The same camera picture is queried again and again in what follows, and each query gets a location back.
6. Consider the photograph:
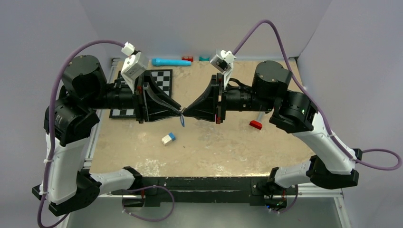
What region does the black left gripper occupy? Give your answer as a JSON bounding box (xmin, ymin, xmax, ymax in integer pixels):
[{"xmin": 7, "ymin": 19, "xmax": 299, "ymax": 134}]
[{"xmin": 85, "ymin": 69, "xmax": 181, "ymax": 123}]

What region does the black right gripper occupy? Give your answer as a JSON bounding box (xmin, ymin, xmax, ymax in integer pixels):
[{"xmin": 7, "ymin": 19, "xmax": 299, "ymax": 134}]
[{"xmin": 183, "ymin": 73, "xmax": 275, "ymax": 124}]

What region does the blue key tag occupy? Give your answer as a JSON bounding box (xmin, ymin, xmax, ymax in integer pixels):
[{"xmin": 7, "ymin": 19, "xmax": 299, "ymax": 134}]
[{"xmin": 180, "ymin": 115, "xmax": 185, "ymax": 127}]

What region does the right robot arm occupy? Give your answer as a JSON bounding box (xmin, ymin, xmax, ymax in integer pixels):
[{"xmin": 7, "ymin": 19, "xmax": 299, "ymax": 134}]
[{"xmin": 183, "ymin": 60, "xmax": 362, "ymax": 193}]

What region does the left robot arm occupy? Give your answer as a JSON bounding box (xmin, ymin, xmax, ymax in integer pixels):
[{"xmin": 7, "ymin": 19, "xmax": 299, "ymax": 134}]
[{"xmin": 44, "ymin": 55, "xmax": 182, "ymax": 216}]

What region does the black and white chessboard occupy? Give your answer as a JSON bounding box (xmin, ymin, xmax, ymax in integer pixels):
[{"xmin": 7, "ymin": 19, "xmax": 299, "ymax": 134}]
[{"xmin": 109, "ymin": 69, "xmax": 173, "ymax": 119}]

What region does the light blue flashlight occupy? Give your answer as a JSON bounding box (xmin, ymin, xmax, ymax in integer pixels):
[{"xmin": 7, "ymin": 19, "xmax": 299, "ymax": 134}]
[{"xmin": 152, "ymin": 58, "xmax": 192, "ymax": 67}]

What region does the white and blue toy brick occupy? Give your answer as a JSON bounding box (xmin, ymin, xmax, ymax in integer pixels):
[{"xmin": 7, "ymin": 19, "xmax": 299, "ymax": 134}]
[{"xmin": 162, "ymin": 133, "xmax": 176, "ymax": 146}]

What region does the red toy base piece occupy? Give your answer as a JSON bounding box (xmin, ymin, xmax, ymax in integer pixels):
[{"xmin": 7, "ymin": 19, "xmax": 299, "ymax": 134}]
[{"xmin": 249, "ymin": 120, "xmax": 262, "ymax": 130}]

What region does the red toy brick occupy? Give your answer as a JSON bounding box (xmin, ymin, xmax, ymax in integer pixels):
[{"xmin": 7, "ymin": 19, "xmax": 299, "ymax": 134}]
[{"xmin": 182, "ymin": 56, "xmax": 193, "ymax": 62}]

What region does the teal arch toy block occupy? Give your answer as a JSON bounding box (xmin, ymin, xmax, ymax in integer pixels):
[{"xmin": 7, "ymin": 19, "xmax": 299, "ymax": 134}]
[{"xmin": 199, "ymin": 56, "xmax": 210, "ymax": 61}]

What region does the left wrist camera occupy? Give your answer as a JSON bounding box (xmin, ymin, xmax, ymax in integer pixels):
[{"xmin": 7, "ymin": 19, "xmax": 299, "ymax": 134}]
[{"xmin": 121, "ymin": 42, "xmax": 149, "ymax": 94}]

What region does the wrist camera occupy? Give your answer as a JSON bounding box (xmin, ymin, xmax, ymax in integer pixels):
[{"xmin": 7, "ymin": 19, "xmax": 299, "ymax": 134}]
[
  {"xmin": 210, "ymin": 50, "xmax": 236, "ymax": 89},
  {"xmin": 121, "ymin": 42, "xmax": 149, "ymax": 94}
]

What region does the grey toy brick post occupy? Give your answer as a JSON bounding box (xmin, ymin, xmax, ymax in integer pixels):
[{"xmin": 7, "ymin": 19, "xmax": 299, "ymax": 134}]
[{"xmin": 256, "ymin": 112, "xmax": 265, "ymax": 123}]

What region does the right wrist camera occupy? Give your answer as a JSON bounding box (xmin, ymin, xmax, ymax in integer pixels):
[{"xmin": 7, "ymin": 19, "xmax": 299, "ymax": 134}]
[{"xmin": 210, "ymin": 50, "xmax": 236, "ymax": 89}]

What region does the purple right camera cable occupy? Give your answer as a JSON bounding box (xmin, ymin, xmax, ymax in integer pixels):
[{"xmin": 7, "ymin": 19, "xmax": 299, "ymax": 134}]
[{"xmin": 232, "ymin": 19, "xmax": 403, "ymax": 171}]

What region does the purple camera cable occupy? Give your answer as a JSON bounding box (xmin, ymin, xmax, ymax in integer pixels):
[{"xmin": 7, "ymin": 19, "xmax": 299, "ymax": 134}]
[
  {"xmin": 37, "ymin": 39, "xmax": 126, "ymax": 228},
  {"xmin": 232, "ymin": 19, "xmax": 403, "ymax": 171}
]

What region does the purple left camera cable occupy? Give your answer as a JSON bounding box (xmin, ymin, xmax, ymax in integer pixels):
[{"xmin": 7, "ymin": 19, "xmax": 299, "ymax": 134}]
[{"xmin": 37, "ymin": 39, "xmax": 126, "ymax": 228}]

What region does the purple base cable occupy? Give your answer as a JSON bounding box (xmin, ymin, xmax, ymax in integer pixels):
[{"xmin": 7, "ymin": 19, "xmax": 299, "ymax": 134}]
[{"xmin": 121, "ymin": 185, "xmax": 176, "ymax": 222}]

